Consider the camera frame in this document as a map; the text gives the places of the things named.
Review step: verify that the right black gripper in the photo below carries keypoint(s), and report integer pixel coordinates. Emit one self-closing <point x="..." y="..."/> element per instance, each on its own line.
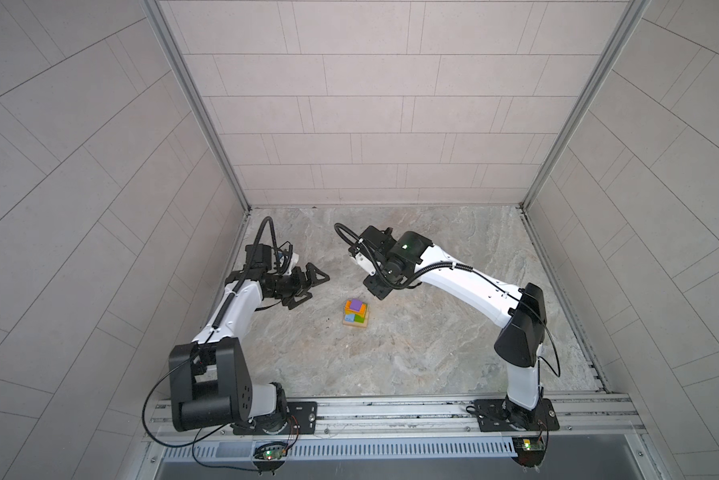
<point x="376" y="290"/>

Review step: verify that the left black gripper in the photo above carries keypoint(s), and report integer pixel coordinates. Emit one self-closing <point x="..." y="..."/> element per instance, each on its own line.
<point x="297" y="286"/>

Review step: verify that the orange wood block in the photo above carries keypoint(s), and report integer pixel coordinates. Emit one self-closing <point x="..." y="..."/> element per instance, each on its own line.
<point x="362" y="313"/>

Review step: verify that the purple wood cube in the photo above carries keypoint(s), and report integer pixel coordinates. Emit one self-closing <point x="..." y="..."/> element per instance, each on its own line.
<point x="355" y="305"/>

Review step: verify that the natural wood block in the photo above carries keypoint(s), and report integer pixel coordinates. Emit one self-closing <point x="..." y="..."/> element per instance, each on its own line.
<point x="355" y="324"/>

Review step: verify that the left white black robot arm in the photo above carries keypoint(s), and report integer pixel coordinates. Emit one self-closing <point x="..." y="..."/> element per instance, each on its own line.
<point x="210" y="384"/>

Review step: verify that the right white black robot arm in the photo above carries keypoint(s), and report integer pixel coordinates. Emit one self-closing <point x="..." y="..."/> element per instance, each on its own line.
<point x="407" y="262"/>

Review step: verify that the left green circuit board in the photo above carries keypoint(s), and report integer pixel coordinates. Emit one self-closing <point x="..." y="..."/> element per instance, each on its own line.
<point x="272" y="451"/>

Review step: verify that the right circuit board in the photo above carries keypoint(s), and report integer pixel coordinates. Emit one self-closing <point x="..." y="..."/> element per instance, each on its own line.
<point x="530" y="451"/>

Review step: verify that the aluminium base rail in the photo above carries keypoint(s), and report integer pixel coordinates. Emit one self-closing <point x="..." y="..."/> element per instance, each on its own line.
<point x="433" y="416"/>

